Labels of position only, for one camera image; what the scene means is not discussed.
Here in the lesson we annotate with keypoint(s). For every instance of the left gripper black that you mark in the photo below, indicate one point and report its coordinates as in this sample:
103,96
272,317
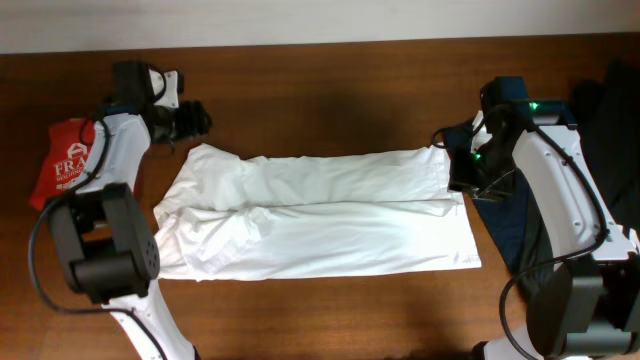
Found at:
190,119

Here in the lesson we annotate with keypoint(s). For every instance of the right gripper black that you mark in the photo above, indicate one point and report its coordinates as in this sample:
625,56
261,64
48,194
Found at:
459,178

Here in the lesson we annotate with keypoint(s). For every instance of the white t-shirt green print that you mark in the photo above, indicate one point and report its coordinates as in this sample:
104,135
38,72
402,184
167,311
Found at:
226,218

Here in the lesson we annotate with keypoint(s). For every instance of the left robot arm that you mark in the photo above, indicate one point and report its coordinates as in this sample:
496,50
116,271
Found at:
103,241

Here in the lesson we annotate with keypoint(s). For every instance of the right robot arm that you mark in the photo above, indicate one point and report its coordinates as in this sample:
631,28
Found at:
583,302

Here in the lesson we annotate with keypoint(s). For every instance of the navy blue t-shirt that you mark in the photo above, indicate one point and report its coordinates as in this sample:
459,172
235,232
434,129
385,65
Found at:
503,208

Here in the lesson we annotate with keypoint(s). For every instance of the red folded t-shirt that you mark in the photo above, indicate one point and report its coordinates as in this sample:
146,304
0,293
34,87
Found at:
70,143

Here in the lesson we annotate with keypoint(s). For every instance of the black t-shirt white lettering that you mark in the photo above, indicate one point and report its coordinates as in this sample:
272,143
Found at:
607,115

